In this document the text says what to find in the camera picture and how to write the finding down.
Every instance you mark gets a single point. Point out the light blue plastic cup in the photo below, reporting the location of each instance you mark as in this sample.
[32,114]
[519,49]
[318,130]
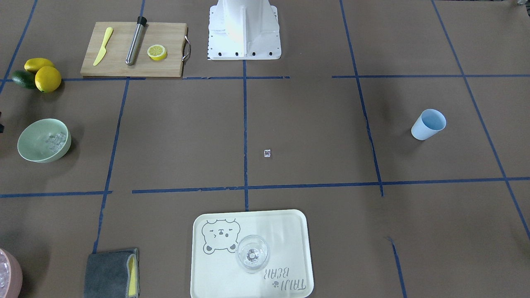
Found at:
[429,123]

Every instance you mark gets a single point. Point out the light green bowl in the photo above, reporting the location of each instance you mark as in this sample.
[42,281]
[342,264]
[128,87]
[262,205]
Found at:
[31,142]

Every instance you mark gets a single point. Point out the pink bowl with ice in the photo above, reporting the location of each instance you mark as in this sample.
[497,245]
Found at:
[11,276]

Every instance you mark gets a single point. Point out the clear wine glass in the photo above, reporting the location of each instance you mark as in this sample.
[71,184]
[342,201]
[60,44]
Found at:
[253,253]

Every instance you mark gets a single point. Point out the cream bear tray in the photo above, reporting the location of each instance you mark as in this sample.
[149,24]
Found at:
[215,272]

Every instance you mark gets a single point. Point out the lemon half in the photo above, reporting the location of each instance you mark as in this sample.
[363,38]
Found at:
[157,52]

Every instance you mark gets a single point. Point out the wooden cutting board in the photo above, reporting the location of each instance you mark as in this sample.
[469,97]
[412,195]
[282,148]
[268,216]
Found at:
[170,35]

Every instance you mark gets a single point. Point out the grey folded cloth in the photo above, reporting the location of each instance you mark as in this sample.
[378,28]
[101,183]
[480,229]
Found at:
[113,274]

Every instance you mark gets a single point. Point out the yellow plastic knife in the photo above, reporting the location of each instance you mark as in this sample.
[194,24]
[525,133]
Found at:
[102,51]

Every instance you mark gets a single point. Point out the yellow lemon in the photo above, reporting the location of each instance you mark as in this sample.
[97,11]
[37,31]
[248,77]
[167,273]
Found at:
[48,79]
[35,64]

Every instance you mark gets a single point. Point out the green lime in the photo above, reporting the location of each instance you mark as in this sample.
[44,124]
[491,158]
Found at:
[24,79]

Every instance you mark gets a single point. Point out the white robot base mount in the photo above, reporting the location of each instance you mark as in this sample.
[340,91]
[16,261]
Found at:
[244,30]

